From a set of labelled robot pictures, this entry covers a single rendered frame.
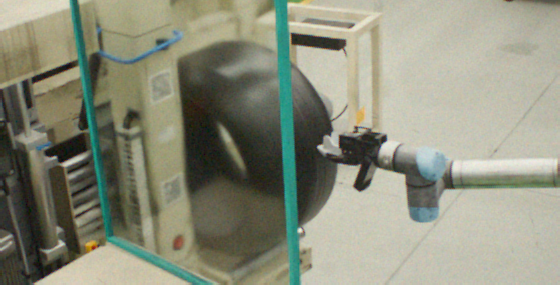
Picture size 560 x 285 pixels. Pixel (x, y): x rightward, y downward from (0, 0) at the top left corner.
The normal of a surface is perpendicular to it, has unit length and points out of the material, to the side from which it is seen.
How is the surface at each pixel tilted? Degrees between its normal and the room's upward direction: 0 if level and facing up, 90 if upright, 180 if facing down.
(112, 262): 0
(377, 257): 0
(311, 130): 67
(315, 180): 93
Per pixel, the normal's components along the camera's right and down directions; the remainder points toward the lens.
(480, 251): -0.08, -0.90
